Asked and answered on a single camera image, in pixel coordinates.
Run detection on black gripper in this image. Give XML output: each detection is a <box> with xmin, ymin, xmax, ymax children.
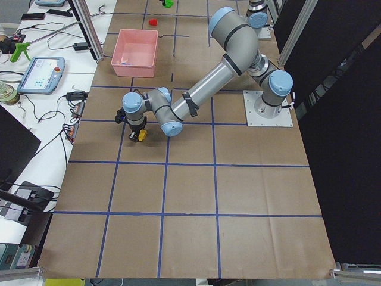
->
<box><xmin>115</xmin><ymin>108</ymin><xmax>147</xmax><ymax>142</ymax></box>

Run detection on yellow toy block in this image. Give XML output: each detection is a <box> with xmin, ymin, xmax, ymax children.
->
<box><xmin>138</xmin><ymin>129</ymin><xmax>148</xmax><ymax>142</ymax></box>

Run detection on red toy block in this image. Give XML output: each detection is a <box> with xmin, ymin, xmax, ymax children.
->
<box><xmin>148</xmin><ymin>18</ymin><xmax>158</xmax><ymax>26</ymax></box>

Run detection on green toy block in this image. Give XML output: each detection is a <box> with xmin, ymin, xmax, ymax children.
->
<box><xmin>161</xmin><ymin>0</ymin><xmax>174</xmax><ymax>8</ymax></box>

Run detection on pink plastic box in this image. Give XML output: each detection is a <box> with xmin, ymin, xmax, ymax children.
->
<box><xmin>111</xmin><ymin>29</ymin><xmax>158</xmax><ymax>78</ymax></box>

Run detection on black usb hub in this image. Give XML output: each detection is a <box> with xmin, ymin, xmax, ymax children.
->
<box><xmin>70</xmin><ymin>101</ymin><xmax>85</xmax><ymax>118</ymax></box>

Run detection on black power adapter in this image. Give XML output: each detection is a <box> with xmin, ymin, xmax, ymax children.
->
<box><xmin>73</xmin><ymin>42</ymin><xmax>89</xmax><ymax>51</ymax></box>

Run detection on brown paper table cover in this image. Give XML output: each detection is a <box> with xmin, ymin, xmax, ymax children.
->
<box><xmin>39</xmin><ymin>1</ymin><xmax>335</xmax><ymax>279</ymax></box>

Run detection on blue teach pendant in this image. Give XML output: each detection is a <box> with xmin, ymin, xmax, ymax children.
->
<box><xmin>17</xmin><ymin>57</ymin><xmax>65</xmax><ymax>94</ymax></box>

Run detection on green glass jar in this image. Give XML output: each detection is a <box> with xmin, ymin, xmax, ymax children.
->
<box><xmin>0</xmin><ymin>81</ymin><xmax>20</xmax><ymax>105</ymax></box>

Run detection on black smartphone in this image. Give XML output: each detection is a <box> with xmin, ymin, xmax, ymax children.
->
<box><xmin>21</xmin><ymin>13</ymin><xmax>46</xmax><ymax>21</ymax></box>

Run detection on aluminium frame post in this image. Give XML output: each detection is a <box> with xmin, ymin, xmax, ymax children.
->
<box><xmin>68</xmin><ymin>0</ymin><xmax>104</xmax><ymax>62</ymax></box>

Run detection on green handled reach grabber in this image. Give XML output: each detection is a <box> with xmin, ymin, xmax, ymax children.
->
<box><xmin>10</xmin><ymin>5</ymin><xmax>113</xmax><ymax>63</ymax></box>

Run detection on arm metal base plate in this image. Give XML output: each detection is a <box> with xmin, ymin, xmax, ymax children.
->
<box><xmin>243</xmin><ymin>90</ymin><xmax>293</xmax><ymax>128</ymax></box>
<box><xmin>255</xmin><ymin>26</ymin><xmax>271</xmax><ymax>40</ymax></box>

